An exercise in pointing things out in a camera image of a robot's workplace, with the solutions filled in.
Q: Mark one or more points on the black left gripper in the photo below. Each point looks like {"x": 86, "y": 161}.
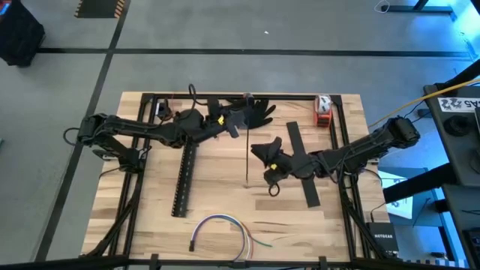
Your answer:
{"x": 202, "y": 127}

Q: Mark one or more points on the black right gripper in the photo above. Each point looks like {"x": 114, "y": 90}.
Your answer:
{"x": 283, "y": 168}

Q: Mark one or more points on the orange tape dispenser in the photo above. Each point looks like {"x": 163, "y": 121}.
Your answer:
{"x": 322, "y": 110}

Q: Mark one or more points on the black crate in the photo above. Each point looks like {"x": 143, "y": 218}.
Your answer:
{"x": 18, "y": 33}

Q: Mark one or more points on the white printed label sheet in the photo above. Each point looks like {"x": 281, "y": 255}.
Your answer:
{"x": 459, "y": 104}

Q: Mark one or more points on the white paper sheet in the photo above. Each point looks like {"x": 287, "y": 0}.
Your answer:
{"x": 397, "y": 198}

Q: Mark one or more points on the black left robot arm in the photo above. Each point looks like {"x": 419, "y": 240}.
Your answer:
{"x": 123, "y": 129}

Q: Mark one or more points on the black floor stand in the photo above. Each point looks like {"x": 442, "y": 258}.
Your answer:
{"x": 420, "y": 8}

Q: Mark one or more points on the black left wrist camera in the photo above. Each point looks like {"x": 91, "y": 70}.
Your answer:
{"x": 213, "y": 107}

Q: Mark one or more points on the black metal table frame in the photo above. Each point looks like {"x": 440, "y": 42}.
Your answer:
{"x": 292, "y": 96}

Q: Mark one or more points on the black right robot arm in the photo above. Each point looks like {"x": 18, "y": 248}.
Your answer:
{"x": 356, "y": 150}

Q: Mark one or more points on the black network switch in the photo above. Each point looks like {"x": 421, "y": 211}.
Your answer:
{"x": 382, "y": 236}

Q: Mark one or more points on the black striped floor mat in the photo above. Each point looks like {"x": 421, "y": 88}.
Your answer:
{"x": 99, "y": 8}

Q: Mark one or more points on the black zip tie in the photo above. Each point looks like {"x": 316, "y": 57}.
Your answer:
{"x": 247, "y": 150}

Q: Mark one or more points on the black desk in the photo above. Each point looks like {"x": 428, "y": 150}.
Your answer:
{"x": 453, "y": 150}

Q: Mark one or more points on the black round spool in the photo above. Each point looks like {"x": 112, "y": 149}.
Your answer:
{"x": 163, "y": 110}

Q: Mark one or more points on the black raceway cover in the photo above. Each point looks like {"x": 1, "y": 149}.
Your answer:
{"x": 303, "y": 135}

